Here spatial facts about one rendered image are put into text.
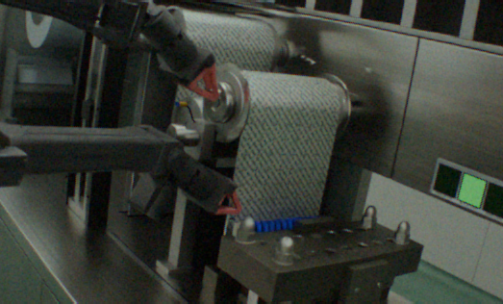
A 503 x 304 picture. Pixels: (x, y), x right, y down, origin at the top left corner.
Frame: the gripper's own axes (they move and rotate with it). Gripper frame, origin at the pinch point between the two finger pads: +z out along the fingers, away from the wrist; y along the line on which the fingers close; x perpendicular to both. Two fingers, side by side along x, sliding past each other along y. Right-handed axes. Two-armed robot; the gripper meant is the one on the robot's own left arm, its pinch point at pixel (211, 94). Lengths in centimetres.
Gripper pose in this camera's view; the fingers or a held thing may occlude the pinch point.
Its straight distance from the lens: 112.5
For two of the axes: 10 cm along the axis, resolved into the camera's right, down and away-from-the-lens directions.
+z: 4.9, 6.2, 6.2
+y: 5.9, 2.9, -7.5
